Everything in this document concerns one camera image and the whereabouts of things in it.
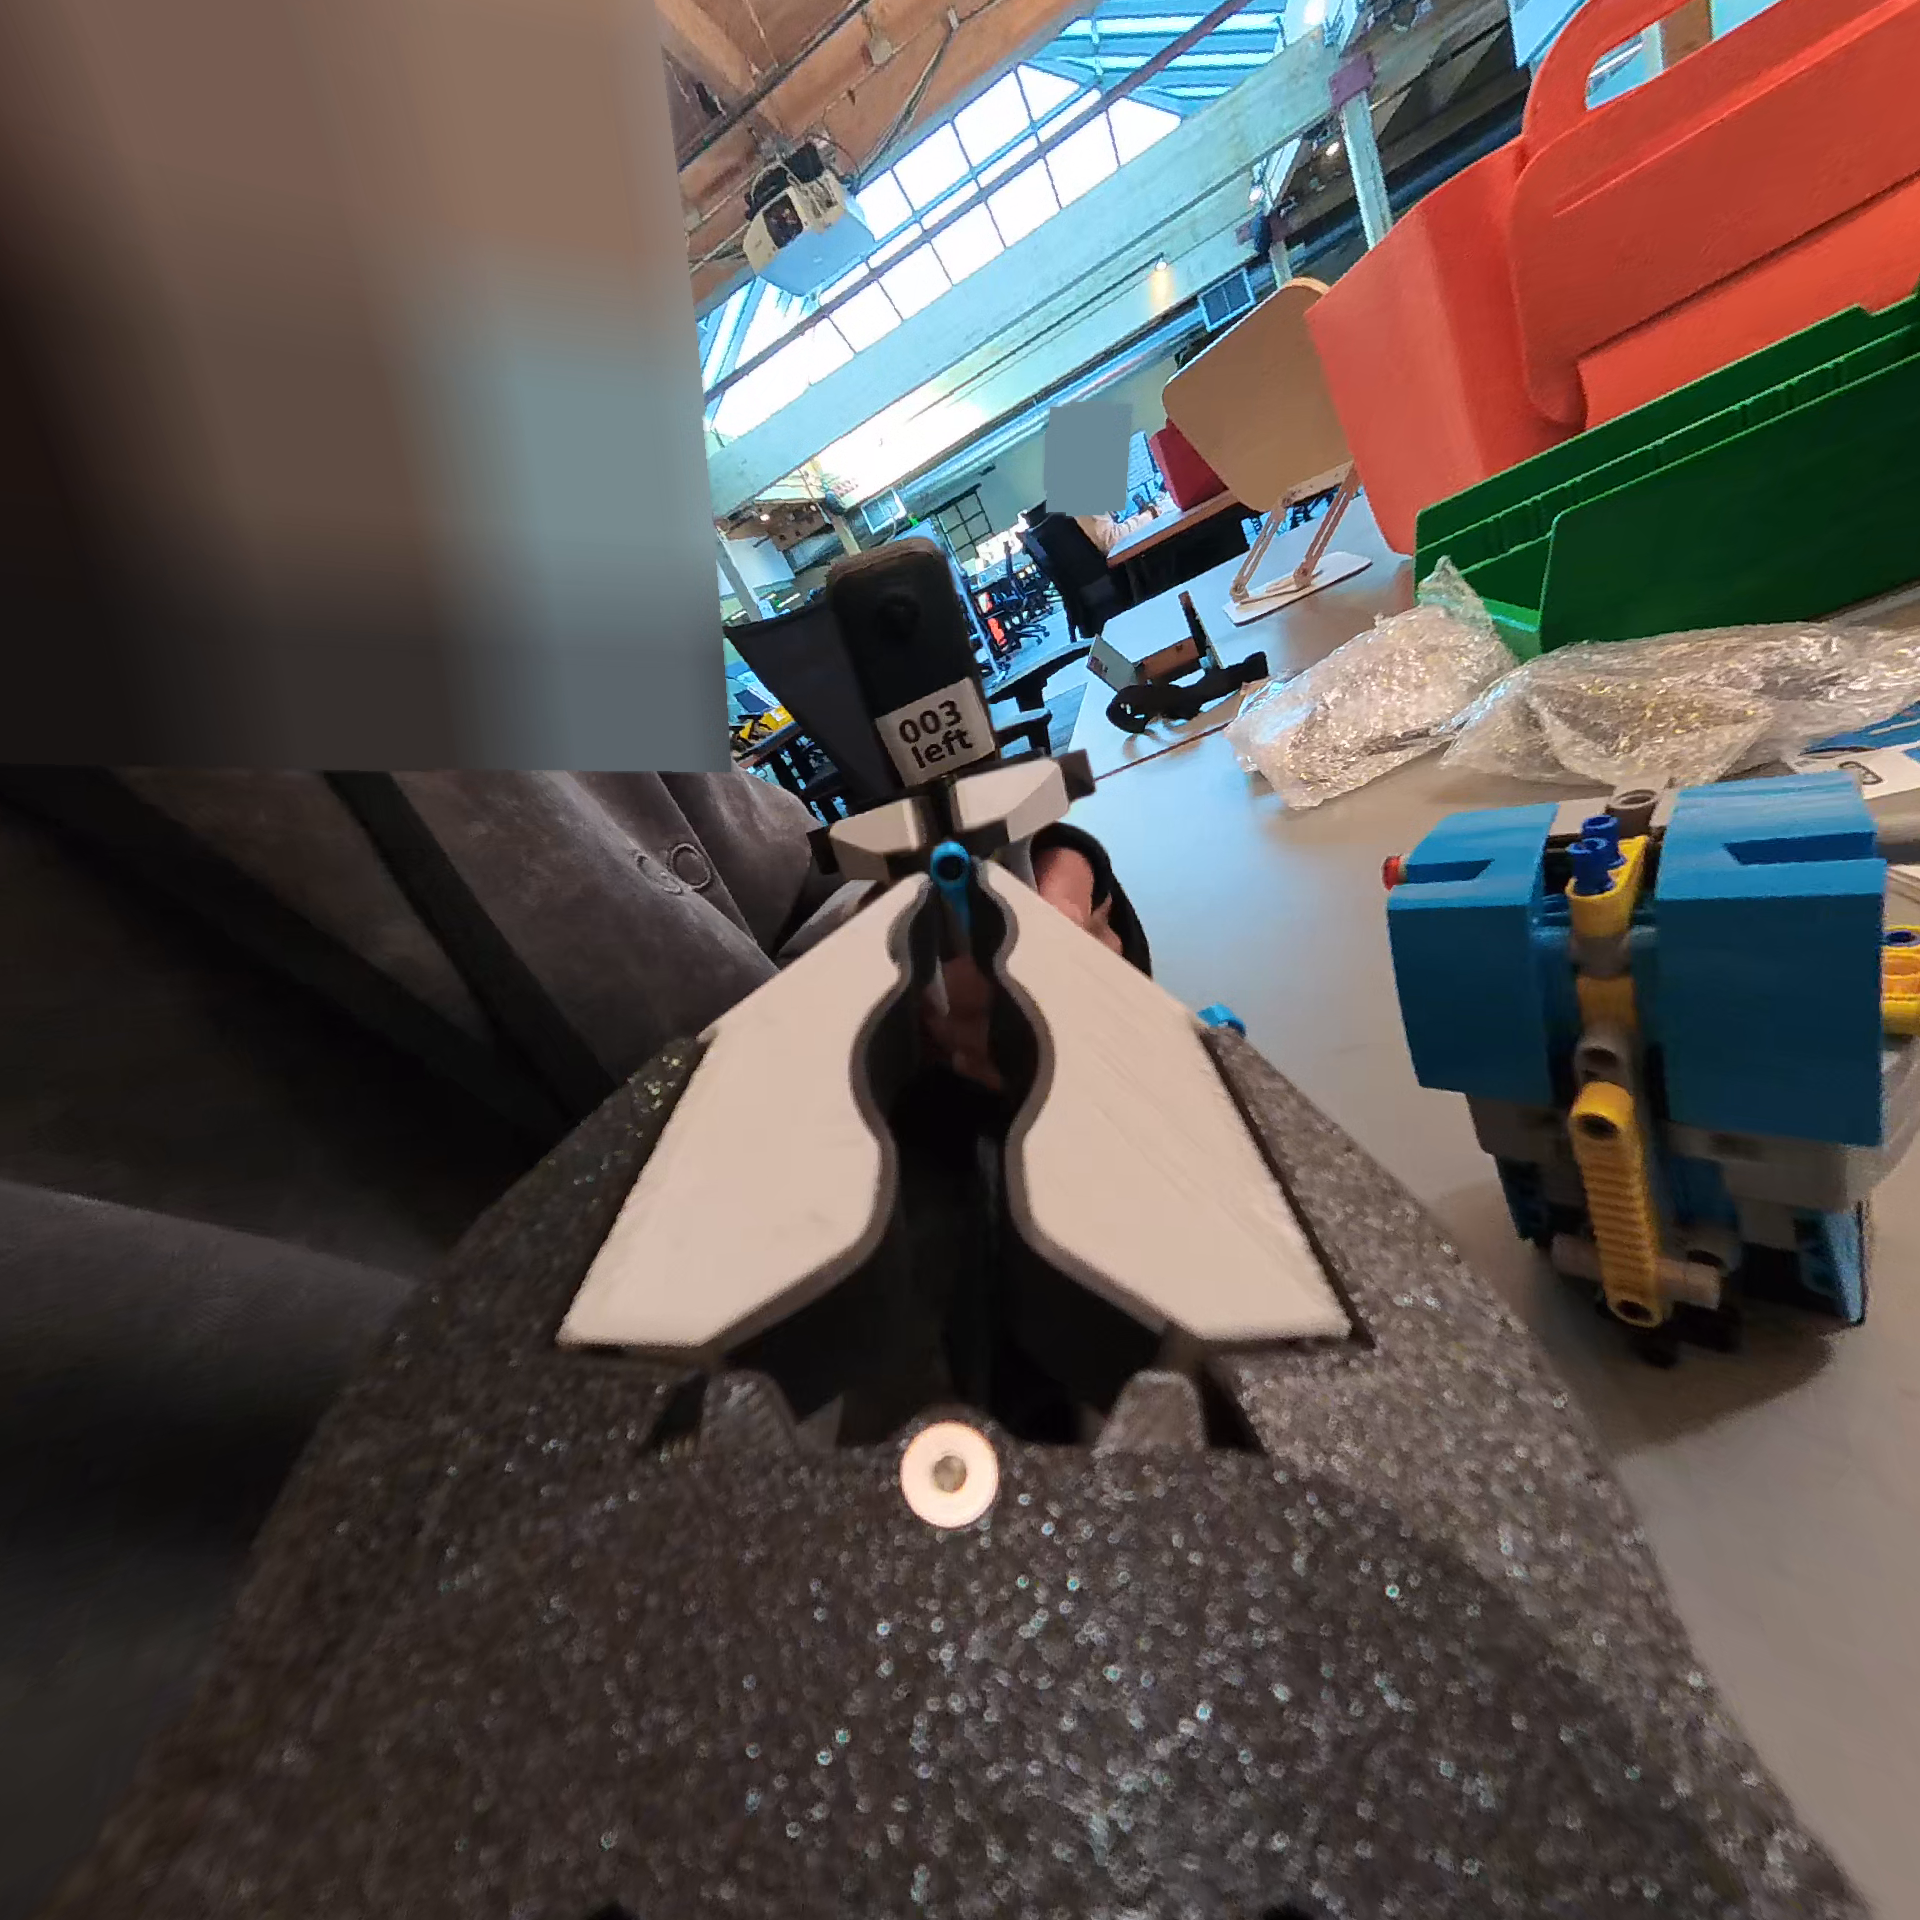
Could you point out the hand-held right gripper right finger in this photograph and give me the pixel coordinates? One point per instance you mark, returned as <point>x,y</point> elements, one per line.
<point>1170,1184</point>

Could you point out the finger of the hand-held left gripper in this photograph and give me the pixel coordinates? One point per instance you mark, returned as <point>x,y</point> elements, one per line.
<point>1013,802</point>
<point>879,843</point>

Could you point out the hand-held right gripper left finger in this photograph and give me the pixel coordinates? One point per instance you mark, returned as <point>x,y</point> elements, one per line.
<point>734,1201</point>

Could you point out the blue curved brick panel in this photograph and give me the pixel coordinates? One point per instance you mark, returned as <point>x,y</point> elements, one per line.
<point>949,861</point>

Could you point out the blue toy brick robot model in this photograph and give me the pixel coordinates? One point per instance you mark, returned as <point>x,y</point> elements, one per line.
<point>1485,973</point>

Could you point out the grey desk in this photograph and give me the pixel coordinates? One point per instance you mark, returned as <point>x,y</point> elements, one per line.
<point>1320,973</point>

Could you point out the person's left hand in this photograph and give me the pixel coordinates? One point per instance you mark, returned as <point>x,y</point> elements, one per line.
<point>1069,884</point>

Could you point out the black office chair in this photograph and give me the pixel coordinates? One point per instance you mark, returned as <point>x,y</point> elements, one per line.
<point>1073,579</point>
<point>795,675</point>

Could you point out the small wooden box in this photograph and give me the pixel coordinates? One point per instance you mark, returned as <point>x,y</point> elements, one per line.
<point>1141,660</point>

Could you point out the wooden table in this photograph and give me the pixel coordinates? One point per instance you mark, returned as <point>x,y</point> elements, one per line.
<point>1184,524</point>

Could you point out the red seat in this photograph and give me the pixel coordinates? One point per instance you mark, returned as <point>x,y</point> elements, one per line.
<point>1194,474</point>

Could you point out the wooden laptop stand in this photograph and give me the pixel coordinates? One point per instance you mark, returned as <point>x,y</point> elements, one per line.
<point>1243,404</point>

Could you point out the ceiling projector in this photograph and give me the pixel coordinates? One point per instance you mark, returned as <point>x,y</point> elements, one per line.
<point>802,225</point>

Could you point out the orange plastic carrier bin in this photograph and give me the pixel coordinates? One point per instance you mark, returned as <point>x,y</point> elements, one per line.
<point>1501,376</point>

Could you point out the green plastic bin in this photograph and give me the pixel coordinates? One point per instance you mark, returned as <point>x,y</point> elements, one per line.
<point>1725,524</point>

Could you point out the blue sticker sheet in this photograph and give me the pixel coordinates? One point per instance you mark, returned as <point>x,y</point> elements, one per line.
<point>1862,750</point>

